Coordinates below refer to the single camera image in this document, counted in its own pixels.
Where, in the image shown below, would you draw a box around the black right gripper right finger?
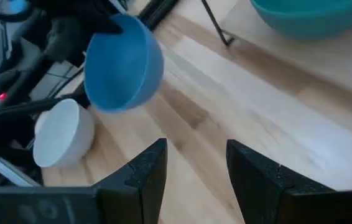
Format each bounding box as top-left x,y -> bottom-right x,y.
226,139 -> 352,224

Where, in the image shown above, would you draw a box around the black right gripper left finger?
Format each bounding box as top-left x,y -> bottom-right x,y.
0,138 -> 169,224

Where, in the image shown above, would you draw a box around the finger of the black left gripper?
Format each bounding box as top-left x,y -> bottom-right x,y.
91,18 -> 123,35

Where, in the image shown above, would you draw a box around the plain blue bowl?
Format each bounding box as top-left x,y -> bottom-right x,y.
83,14 -> 165,114

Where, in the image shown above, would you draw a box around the plain teal bowl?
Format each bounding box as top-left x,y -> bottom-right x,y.
250,0 -> 352,41

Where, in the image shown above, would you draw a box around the light wooden shelf black legs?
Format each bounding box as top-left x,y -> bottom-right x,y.
200,0 -> 352,125

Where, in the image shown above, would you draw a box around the plain white bowl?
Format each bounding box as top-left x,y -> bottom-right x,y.
32,98 -> 95,169

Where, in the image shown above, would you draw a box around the white flat device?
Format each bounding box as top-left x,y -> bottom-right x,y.
0,155 -> 34,187

